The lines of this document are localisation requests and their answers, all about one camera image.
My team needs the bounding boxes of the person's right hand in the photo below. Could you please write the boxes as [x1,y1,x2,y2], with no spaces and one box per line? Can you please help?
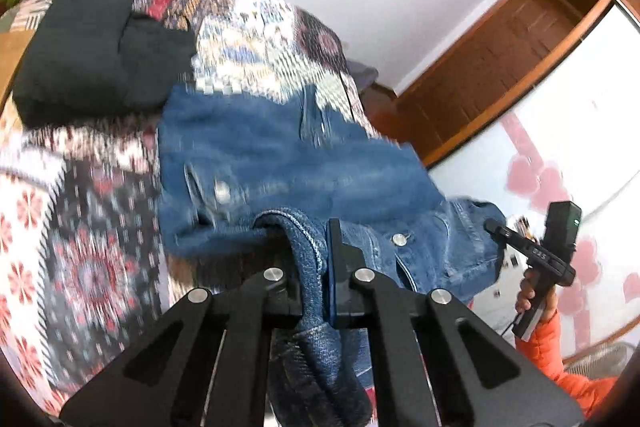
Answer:
[515,268,559,322]

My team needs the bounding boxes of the grey backpack on floor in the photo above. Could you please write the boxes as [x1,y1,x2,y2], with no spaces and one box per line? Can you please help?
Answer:
[346,60,378,92]

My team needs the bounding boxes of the orange right sleeve forearm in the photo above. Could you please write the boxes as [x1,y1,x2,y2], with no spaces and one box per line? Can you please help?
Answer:
[514,310,622,417]

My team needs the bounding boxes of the black folded garment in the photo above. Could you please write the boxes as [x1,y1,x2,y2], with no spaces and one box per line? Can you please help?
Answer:
[12,0,196,128]

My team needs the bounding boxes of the blue denim jacket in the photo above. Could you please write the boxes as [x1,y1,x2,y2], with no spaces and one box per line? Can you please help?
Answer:
[158,86,503,426]

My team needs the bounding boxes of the white sliding wardrobe door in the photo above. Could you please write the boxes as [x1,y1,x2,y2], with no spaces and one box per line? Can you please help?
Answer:
[431,0,639,358]

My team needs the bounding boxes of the patchwork patterned bed quilt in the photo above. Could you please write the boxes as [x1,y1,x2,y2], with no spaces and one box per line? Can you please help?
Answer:
[1,0,368,417]

